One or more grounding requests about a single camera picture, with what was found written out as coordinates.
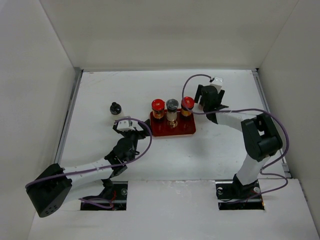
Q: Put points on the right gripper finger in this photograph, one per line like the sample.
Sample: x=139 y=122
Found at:
x=199 y=95
x=220 y=96

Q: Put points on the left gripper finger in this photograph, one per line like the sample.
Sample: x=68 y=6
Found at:
x=146 y=128
x=114 y=127

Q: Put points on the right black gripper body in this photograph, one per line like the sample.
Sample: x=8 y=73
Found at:
x=205 y=107

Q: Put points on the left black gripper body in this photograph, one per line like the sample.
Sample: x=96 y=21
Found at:
x=134 y=135

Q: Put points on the black cap white bottle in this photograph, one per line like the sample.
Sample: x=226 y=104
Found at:
x=116 y=111

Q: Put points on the red lid dark sauce jar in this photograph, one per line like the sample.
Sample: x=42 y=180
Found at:
x=187 y=104

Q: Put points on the clear cap grinder bottle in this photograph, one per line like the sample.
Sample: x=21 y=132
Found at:
x=171 y=115

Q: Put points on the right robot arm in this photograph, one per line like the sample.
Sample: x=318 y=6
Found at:
x=260 y=135

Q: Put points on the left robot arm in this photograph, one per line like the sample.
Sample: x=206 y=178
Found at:
x=57 y=185

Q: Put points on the red lacquer tray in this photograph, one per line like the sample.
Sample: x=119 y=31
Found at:
x=161 y=128

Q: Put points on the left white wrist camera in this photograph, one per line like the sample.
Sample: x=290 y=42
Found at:
x=124 y=125

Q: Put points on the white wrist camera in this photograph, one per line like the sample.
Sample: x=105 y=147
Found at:
x=217 y=82
x=124 y=125

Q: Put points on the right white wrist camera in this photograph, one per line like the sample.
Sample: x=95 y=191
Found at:
x=217 y=82

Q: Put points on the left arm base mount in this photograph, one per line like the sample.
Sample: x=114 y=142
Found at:
x=111 y=196

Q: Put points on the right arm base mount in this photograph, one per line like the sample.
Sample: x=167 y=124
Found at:
x=233 y=196

